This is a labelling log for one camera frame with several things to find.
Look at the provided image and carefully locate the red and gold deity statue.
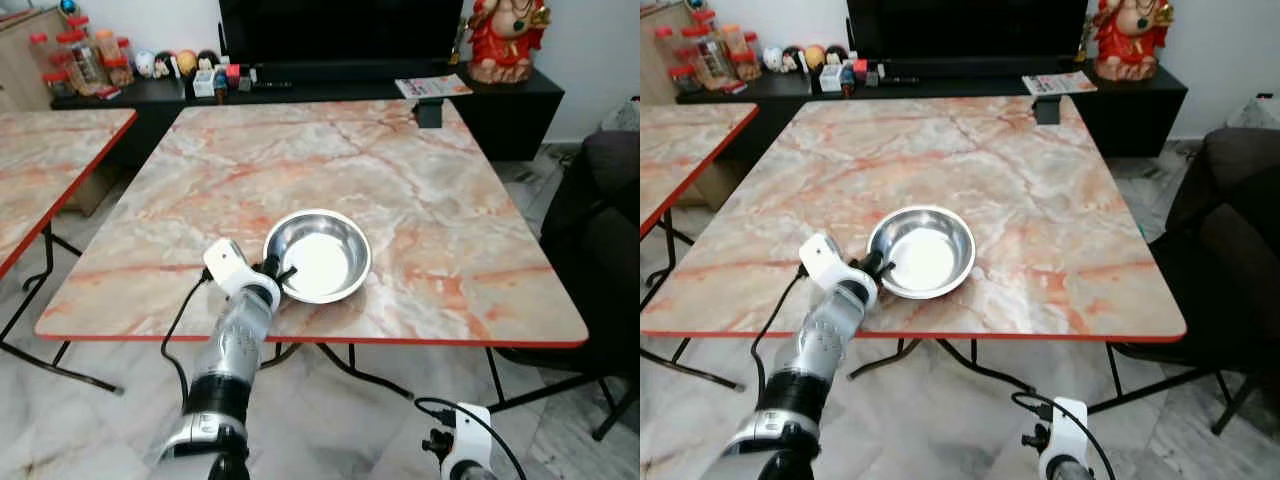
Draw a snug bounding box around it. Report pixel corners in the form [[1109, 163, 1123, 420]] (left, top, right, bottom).
[[1089, 0, 1174, 82], [465, 0, 552, 86]]

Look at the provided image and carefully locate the marble-print folding table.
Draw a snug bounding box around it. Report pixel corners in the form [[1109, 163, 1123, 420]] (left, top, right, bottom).
[[640, 94, 1233, 436], [0, 108, 139, 395], [640, 102, 760, 391], [34, 97, 590, 413]]

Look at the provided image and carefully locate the light wooden cabinet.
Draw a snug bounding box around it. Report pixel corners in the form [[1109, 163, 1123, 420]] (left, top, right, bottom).
[[640, 2, 692, 107], [0, 7, 72, 112]]

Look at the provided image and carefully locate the printed magazine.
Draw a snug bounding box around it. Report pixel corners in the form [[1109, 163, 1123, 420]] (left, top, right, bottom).
[[394, 74, 474, 100], [1021, 71, 1099, 97]]

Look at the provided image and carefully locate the stainless steel bowl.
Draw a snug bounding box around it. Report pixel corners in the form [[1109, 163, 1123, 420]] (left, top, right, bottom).
[[866, 205, 978, 302], [262, 209, 374, 306]]

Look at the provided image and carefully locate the large red-lidded plastic jar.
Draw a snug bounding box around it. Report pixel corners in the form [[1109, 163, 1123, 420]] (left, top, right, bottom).
[[61, 29, 110, 94], [689, 24, 740, 90]]

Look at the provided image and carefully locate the black low media cabinet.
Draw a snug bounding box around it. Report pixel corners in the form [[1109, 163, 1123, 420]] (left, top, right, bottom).
[[675, 63, 1190, 161], [50, 66, 567, 167]]

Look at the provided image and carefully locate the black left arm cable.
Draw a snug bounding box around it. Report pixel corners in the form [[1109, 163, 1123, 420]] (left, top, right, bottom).
[[160, 268, 217, 403], [750, 262, 813, 403]]

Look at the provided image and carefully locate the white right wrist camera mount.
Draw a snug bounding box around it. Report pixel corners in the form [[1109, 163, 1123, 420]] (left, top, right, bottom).
[[1047, 397, 1090, 468], [451, 402, 494, 473]]

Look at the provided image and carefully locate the black flat-screen television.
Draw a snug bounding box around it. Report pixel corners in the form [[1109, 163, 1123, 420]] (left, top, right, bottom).
[[845, 0, 1092, 63], [218, 0, 467, 67]]

